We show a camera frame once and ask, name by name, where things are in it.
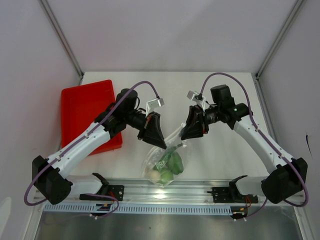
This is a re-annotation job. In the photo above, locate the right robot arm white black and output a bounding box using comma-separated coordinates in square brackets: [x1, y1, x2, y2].
[179, 84, 308, 204]

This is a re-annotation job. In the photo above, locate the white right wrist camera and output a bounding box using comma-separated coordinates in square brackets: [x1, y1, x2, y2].
[187, 90, 206, 110]

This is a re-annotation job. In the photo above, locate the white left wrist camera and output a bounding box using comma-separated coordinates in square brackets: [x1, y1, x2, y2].
[145, 98, 165, 115]

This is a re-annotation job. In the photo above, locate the left aluminium corner post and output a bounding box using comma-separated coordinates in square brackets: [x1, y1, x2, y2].
[38, 0, 84, 78]

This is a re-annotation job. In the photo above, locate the clear zip top bag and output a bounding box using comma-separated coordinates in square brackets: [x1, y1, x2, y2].
[141, 123, 192, 188]

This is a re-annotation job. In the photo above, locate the green round lime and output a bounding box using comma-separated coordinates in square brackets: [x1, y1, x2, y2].
[160, 171, 174, 184]

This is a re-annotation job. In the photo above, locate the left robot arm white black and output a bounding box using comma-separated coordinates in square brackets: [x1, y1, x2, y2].
[32, 88, 167, 205]

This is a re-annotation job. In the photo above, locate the aluminium rail frame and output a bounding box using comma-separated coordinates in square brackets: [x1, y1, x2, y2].
[33, 178, 307, 207]

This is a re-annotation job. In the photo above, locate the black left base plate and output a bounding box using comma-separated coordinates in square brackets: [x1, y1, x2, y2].
[79, 185, 125, 202]

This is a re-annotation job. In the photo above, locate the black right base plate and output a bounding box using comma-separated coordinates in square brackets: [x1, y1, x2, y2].
[207, 186, 259, 204]

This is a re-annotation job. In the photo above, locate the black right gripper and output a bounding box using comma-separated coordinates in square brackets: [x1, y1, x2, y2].
[179, 104, 222, 141]

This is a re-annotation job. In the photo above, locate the aluminium corner post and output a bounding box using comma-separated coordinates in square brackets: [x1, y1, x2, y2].
[255, 0, 307, 77]
[38, 0, 84, 78]

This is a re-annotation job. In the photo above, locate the green bell pepper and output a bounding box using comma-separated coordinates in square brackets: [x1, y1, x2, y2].
[166, 151, 184, 175]

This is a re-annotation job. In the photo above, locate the red plastic tray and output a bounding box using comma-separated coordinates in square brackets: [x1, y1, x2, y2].
[60, 79, 115, 148]

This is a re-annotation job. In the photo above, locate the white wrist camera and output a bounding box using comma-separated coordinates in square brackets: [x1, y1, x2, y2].
[187, 90, 206, 110]
[145, 98, 165, 115]

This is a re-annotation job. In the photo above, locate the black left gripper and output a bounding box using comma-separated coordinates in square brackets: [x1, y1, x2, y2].
[124, 109, 167, 150]

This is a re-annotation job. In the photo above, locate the white slotted cable duct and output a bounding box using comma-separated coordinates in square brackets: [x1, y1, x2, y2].
[43, 202, 233, 216]

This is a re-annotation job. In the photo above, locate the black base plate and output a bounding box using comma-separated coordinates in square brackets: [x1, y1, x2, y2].
[207, 186, 259, 204]
[79, 185, 125, 202]

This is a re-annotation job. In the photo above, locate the green chili pepper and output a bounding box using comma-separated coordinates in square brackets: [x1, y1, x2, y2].
[152, 150, 175, 172]

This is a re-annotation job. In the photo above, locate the right aluminium corner post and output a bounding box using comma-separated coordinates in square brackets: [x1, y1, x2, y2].
[255, 0, 307, 77]

